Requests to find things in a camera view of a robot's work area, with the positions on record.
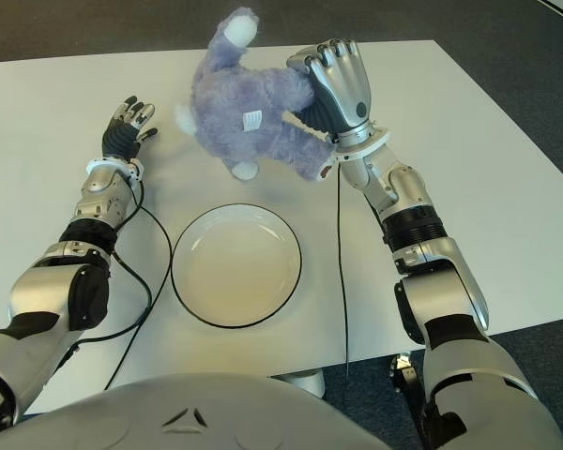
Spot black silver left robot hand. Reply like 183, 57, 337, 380
101, 96, 160, 160

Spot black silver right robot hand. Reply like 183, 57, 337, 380
285, 38, 374, 144

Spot purple plush bunny doll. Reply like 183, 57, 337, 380
174, 7, 337, 183

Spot white plate with black rim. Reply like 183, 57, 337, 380
170, 202, 304, 328

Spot black metal stand part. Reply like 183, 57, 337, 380
388, 352, 421, 398

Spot silver robot torso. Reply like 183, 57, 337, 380
0, 372, 390, 450

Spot silver table base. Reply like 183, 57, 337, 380
266, 367, 327, 399

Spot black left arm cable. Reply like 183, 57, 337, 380
102, 180, 175, 393
74, 252, 154, 346

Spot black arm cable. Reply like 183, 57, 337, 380
74, 252, 154, 346
102, 180, 175, 393
335, 161, 351, 382

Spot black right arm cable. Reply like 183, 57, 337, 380
335, 161, 351, 382

